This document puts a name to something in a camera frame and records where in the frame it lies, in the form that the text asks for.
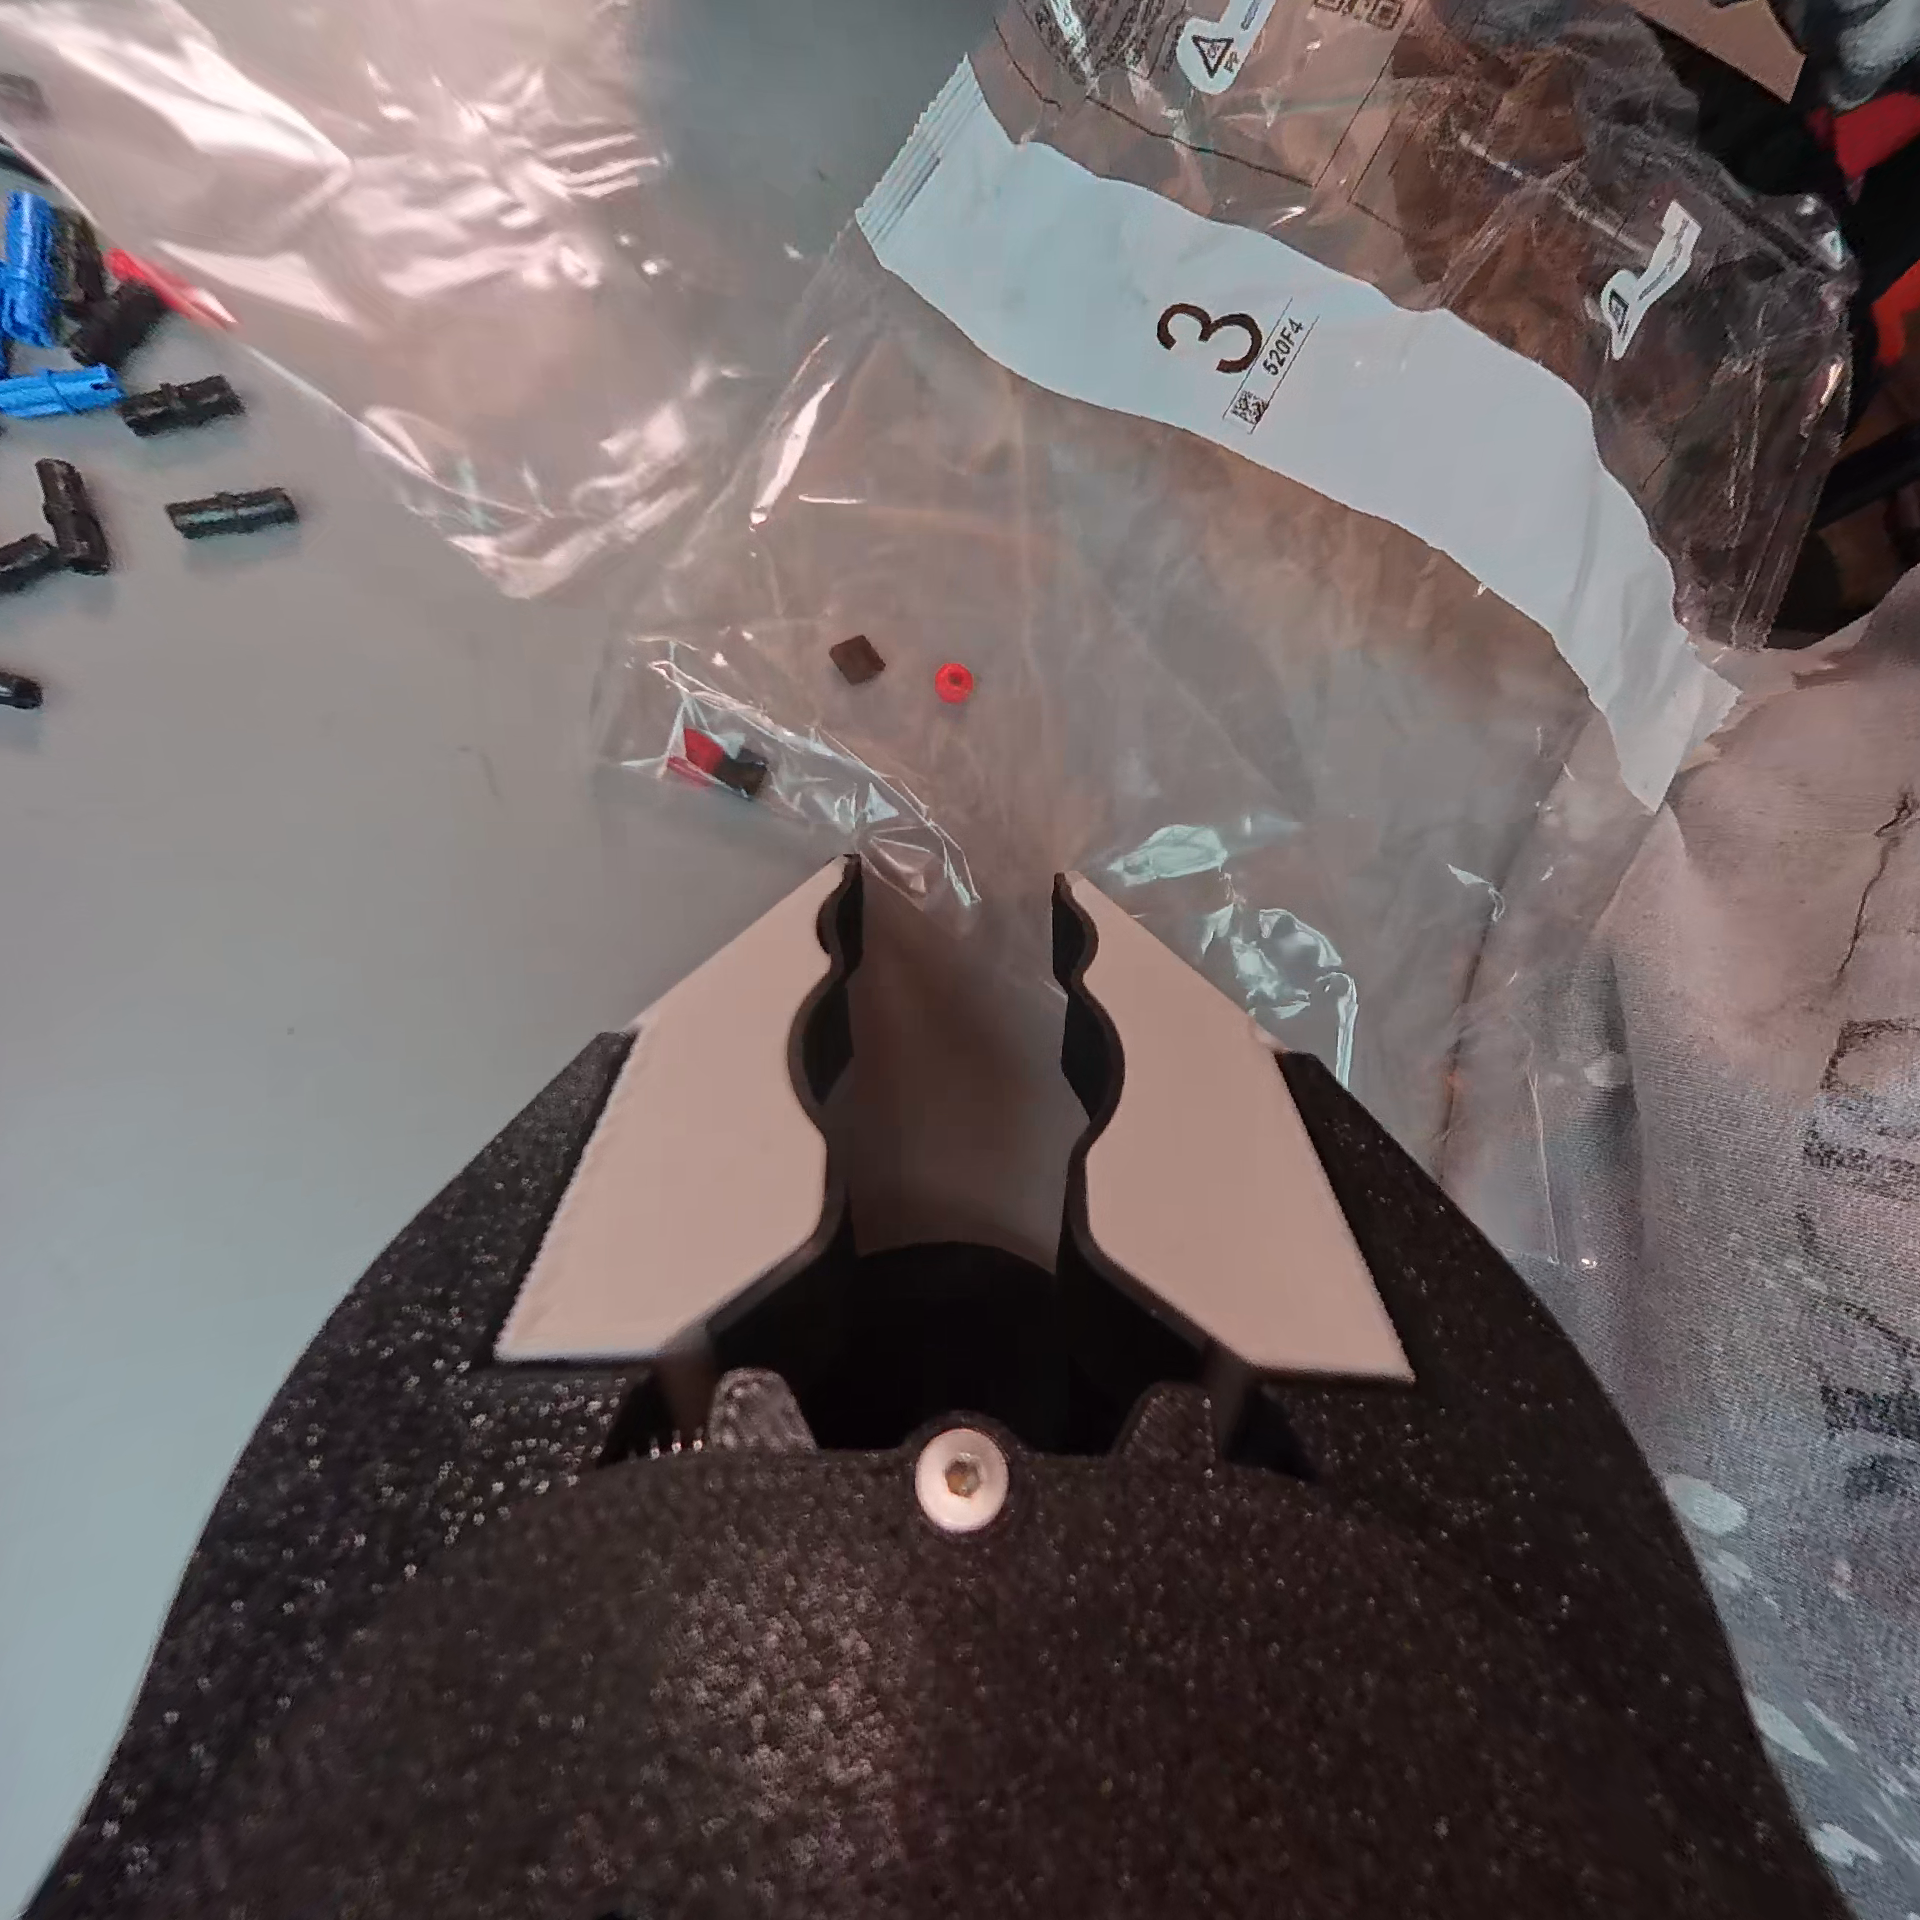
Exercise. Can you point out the black red object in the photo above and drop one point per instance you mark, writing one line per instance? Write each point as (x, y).
(1874, 182)

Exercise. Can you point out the small red round brick piece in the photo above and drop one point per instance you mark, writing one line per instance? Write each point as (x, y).
(953, 684)

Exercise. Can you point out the grey desk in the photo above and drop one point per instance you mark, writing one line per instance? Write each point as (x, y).
(299, 902)

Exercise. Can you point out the scattered small toy brick pieces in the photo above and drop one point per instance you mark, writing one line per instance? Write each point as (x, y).
(181, 405)

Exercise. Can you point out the small clear plastic bag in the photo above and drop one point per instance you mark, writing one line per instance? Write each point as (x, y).
(720, 764)

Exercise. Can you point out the clear bag with white stripe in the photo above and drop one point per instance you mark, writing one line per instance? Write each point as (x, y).
(1349, 390)

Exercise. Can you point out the small black square brick piece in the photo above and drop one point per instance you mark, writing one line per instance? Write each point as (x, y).
(856, 662)

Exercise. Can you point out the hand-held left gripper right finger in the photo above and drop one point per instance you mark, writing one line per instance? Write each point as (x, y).
(1230, 1201)

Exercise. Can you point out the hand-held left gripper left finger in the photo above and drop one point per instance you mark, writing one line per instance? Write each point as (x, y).
(674, 1171)

